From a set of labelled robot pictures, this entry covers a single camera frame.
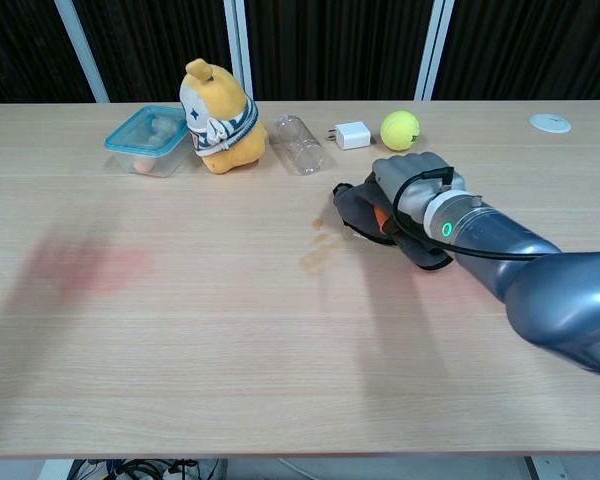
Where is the right black grey robot hand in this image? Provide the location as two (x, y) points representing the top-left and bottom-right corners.
(363, 151), (469, 235)

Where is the dark grey wiping cloth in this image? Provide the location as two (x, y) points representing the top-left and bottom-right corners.
(331, 181), (454, 272)

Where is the yellow tennis ball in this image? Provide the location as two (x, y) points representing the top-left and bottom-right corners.
(379, 110), (422, 152)

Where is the white power adapter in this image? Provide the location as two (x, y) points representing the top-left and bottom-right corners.
(323, 120), (372, 152)

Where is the clear plastic bottle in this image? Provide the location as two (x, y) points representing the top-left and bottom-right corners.
(269, 114), (328, 177)

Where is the white round table grommet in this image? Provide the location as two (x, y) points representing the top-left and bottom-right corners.
(528, 113), (573, 134)

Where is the yellow plush toy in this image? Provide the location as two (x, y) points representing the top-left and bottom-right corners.
(178, 58), (269, 175)

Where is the small beige plastic toy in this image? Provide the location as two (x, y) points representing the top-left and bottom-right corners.
(133, 114), (180, 174)

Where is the clear container with blue lid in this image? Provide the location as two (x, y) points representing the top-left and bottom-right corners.
(103, 105), (190, 179)

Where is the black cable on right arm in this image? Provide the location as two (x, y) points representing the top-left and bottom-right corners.
(391, 166), (542, 262)

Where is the white partition post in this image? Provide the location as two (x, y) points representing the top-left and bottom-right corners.
(53, 0), (112, 104)
(413, 0), (455, 102)
(223, 0), (257, 102)

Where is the bundle of black floor cables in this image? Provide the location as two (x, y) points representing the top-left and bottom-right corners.
(68, 457), (224, 480)

